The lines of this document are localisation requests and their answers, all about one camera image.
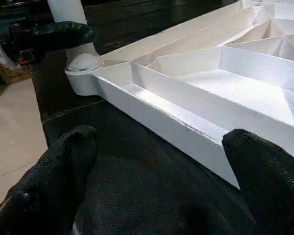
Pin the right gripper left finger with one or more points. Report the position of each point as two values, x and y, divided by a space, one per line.
46 191

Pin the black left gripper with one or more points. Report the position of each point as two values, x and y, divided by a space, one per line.
22 49

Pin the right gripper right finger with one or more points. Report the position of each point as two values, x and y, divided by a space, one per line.
269 186

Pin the white plastic table leg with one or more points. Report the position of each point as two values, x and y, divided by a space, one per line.
66 12

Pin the white plastic table top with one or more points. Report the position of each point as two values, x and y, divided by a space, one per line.
210 98

